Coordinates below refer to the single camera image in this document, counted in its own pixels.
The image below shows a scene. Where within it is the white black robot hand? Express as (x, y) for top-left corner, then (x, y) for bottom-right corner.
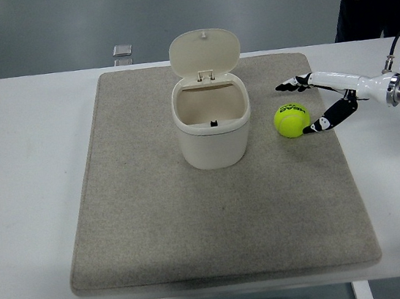
(273, 61), (399, 139)

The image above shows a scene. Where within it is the yellow tennis ball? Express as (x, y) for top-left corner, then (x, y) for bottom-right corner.
(271, 100), (313, 141)

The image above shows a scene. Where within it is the cream lidded plastic box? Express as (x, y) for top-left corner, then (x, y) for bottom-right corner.
(161, 23), (260, 174)

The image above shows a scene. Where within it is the beige fabric mat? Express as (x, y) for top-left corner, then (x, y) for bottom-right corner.
(43, 39), (385, 299)

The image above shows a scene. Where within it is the white table leg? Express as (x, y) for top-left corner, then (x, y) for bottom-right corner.
(351, 278), (375, 299)

